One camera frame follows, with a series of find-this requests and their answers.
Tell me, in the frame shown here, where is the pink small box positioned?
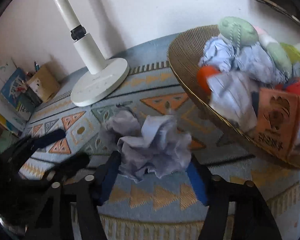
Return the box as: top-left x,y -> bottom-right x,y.
254,88 -> 300,161

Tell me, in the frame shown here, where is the golden ribbed bowl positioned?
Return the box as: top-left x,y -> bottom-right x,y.
168,25 -> 300,168

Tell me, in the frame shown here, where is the paper ball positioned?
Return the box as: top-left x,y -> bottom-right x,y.
117,115 -> 192,183
207,71 -> 258,132
198,36 -> 286,85
100,107 -> 141,143

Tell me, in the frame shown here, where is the blue illustrated book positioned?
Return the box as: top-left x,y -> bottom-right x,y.
0,68 -> 36,114

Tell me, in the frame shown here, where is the green flat book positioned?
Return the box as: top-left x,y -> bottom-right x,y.
0,131 -> 18,153

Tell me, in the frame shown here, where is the orange ball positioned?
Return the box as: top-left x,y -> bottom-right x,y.
197,65 -> 221,96

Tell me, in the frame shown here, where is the patterned blue woven mat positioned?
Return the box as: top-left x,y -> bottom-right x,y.
20,37 -> 300,239

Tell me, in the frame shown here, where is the white upright book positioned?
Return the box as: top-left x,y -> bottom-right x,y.
0,59 -> 31,132

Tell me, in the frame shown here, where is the white desk lamp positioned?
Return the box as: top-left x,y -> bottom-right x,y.
54,0 -> 129,107

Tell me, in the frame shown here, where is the green plush toy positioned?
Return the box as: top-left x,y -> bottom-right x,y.
266,42 -> 293,78
218,16 -> 259,49

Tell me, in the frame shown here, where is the cardboard pen holder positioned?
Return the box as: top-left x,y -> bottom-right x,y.
27,66 -> 60,102

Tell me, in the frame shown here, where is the black mesh pen holder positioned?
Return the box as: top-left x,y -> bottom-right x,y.
23,87 -> 43,107

